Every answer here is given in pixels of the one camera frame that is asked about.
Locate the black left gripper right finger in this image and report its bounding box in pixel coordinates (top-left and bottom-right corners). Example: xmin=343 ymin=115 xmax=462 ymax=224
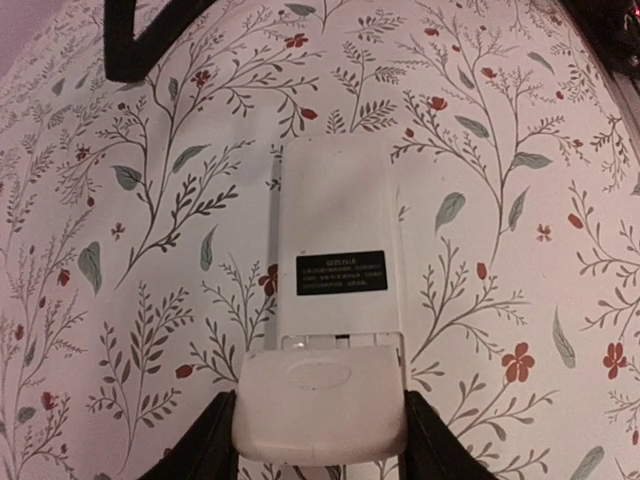
xmin=402 ymin=390 xmax=493 ymax=480

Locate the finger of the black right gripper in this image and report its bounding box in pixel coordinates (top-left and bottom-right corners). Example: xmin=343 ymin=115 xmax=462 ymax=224
xmin=103 ymin=0 xmax=215 ymax=83

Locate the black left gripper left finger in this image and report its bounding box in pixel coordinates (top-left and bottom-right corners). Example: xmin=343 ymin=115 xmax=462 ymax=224
xmin=140 ymin=391 xmax=238 ymax=480

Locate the white battery cover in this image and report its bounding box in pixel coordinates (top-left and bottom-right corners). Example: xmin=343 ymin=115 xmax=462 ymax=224
xmin=232 ymin=345 xmax=407 ymax=467

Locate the white red remote control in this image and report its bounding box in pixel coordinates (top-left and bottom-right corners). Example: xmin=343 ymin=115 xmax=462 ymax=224
xmin=277 ymin=133 xmax=405 ymax=348

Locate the floral patterned table mat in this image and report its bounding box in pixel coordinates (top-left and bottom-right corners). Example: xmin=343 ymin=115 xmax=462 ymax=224
xmin=1 ymin=1 xmax=639 ymax=479

